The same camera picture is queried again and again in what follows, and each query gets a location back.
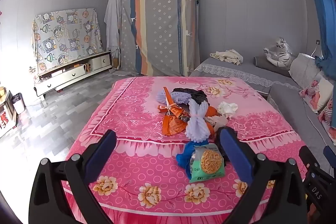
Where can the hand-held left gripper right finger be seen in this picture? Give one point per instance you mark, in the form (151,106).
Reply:
(233,153)

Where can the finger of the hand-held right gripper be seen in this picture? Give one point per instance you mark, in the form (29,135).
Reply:
(305,158)
(330,154)

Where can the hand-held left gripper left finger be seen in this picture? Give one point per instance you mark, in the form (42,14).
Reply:
(101,153)

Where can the green snack packet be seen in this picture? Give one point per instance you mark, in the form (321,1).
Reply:
(208,163)

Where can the beige cloth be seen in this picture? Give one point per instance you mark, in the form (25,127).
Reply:
(218,122)

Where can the small orange peel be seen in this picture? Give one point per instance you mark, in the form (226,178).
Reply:
(208,127)

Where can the white cloth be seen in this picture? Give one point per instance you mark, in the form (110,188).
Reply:
(227,108)

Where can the orange cloth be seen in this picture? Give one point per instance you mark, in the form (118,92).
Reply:
(212,110)

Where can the purple foam net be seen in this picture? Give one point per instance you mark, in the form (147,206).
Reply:
(164,96)
(197,121)

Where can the blue cloth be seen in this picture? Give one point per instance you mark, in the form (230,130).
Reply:
(185,158)

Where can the orange plastic wrapper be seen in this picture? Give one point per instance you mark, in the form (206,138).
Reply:
(173,124)

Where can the black cloth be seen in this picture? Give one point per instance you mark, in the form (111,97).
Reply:
(195,95)

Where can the small trash bin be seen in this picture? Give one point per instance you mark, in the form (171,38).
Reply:
(18,104)

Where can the baby print pillow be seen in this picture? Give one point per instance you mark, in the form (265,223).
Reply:
(328,119)
(315,92)

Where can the pink floral blanket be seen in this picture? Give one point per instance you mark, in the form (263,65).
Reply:
(147,119)

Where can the white TV cabinet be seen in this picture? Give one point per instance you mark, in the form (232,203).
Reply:
(73,73)

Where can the grey sofa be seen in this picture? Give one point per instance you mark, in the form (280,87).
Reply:
(236,67)

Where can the white lace cushion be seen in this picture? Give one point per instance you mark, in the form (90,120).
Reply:
(304,66)

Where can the grey pillow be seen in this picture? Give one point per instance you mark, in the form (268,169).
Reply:
(262,63)

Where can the cream cloth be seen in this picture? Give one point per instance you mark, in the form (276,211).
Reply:
(228,56)

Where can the cluttered shelf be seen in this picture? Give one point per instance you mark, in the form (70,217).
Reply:
(5,113)

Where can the white tiger plush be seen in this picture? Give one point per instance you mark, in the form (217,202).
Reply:
(279,53)

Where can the cartoon printed cloth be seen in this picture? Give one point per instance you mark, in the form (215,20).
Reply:
(65,35)

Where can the grey hanging cloth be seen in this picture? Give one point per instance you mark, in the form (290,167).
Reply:
(113,24)

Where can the striped cloth wardrobe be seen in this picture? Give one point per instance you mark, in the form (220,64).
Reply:
(160,32)

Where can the blue curtain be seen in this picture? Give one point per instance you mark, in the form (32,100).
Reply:
(320,3)

